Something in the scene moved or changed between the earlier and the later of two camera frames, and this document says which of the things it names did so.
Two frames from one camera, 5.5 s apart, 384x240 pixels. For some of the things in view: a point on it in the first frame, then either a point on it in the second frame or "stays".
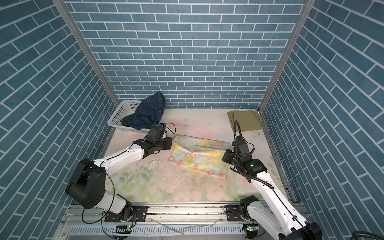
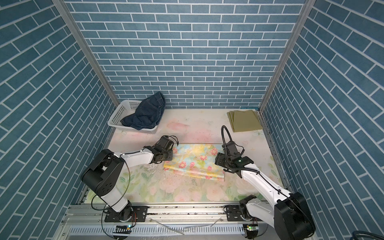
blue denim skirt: x=149 y=113 stays
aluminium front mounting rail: x=83 y=222 stays
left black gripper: x=169 y=142 to x=170 y=152
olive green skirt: x=248 y=120 stays
